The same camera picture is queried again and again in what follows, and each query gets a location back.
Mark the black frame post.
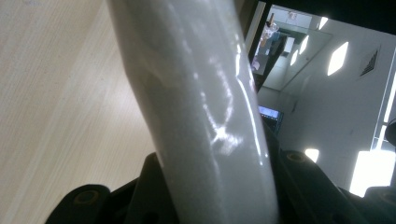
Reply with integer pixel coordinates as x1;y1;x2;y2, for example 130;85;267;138
246;1;273;93

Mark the ceiling light panel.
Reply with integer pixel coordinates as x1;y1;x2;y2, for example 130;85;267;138
317;16;330;31
326;40;350;77
289;49;300;67
298;35;313;56

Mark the large bright light panel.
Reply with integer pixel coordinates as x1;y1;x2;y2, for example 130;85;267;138
348;149;396;199

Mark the computer monitor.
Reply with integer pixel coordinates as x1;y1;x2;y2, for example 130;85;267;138
257;105;285;135

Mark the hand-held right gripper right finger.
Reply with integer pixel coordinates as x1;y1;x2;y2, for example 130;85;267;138
261;119;362;224

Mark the ceiling air vent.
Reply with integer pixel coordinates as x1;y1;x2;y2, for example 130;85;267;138
360;46;382;78

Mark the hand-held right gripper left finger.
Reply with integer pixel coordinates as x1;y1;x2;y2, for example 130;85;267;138
123;151;181;224

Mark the red and white pouch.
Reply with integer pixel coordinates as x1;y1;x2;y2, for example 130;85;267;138
106;0;280;224

